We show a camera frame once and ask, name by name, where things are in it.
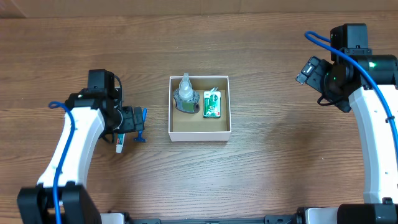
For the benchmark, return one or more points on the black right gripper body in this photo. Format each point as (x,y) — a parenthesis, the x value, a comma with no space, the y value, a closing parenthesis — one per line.
(322,79)

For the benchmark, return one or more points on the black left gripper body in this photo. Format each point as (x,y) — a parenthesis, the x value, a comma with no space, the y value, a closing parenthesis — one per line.
(129,122)

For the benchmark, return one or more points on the teal toothpaste tube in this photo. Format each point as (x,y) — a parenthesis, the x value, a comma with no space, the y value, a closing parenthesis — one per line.
(120,143)

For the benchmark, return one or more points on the clear pump soap bottle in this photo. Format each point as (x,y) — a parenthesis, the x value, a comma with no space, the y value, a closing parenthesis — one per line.
(186,98)

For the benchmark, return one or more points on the green soap pack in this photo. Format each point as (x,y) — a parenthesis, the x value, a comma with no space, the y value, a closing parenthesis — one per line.
(212,103)

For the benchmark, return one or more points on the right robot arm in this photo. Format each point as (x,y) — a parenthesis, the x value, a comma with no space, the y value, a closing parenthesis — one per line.
(378,148)

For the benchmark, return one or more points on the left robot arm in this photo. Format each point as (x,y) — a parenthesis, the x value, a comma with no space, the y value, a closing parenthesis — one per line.
(60,195)

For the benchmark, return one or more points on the blue disposable razor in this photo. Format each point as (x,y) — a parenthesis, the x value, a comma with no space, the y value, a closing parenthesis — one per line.
(139,137)

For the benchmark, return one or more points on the white cardboard box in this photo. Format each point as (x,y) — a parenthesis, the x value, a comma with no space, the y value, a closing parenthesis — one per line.
(194,127)

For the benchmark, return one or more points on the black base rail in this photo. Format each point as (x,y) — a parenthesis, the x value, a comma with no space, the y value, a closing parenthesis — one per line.
(199,220)

